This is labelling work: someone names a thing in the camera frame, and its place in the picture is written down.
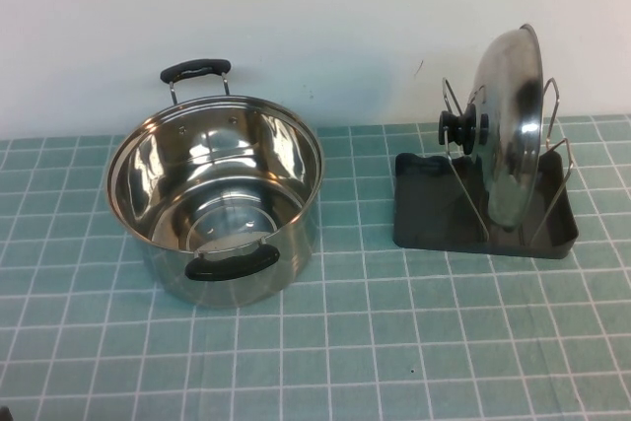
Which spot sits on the stainless steel lid black knob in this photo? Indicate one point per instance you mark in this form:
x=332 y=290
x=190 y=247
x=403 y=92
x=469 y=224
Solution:
x=508 y=76

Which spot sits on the green white grid tablecloth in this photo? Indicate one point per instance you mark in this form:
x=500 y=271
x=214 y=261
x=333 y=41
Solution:
x=394 y=342

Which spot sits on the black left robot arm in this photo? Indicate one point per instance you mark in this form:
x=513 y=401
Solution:
x=4 y=415

